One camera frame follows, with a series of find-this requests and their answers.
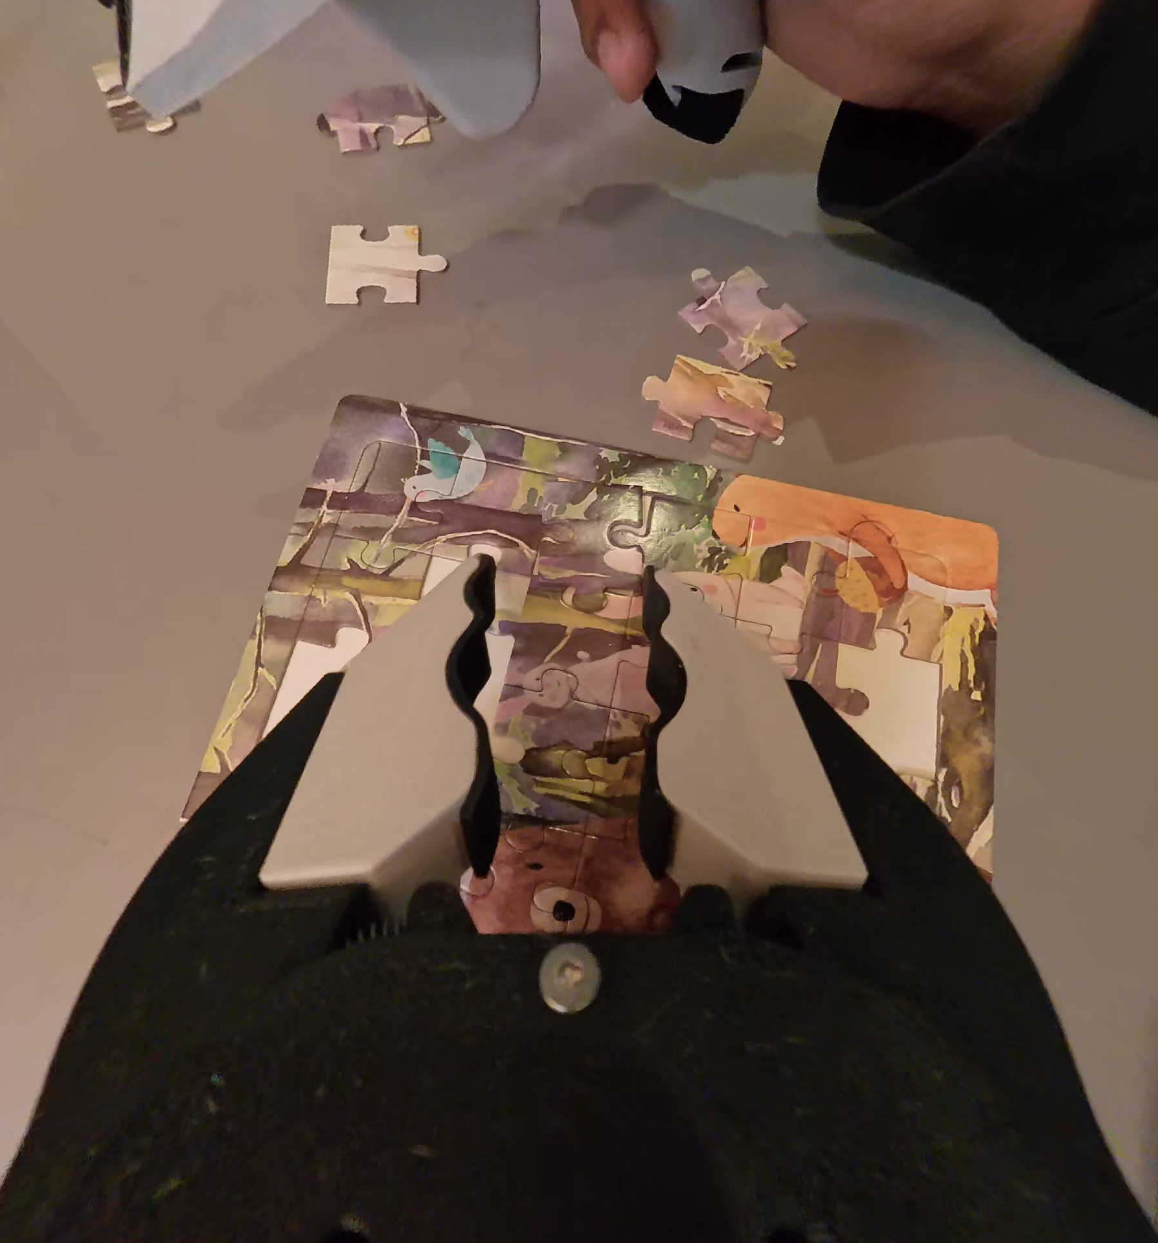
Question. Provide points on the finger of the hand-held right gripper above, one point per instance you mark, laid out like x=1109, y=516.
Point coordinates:
x=249, y=44

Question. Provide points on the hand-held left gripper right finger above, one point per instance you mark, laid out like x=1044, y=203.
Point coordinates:
x=745, y=758

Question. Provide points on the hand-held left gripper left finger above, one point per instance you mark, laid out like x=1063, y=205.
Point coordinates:
x=376, y=738

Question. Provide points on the lilac yellow-green puzzle piece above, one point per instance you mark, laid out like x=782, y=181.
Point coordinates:
x=740, y=320

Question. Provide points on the illustrated jigsaw puzzle board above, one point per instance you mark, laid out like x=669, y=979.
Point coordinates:
x=580, y=504

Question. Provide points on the brown pink puzzle piece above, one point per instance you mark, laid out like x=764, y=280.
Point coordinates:
x=716, y=403

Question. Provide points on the person's right forearm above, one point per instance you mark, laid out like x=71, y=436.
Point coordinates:
x=1027, y=223

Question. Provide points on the person's right hand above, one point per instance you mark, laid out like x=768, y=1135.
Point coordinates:
x=890, y=48

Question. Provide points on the beige grey striped puzzle piece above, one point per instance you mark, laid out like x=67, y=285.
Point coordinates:
x=147, y=116

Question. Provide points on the purple puzzle piece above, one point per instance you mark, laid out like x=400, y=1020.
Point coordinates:
x=376, y=121

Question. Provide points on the white puzzle piece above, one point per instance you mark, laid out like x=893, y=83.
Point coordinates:
x=376, y=267

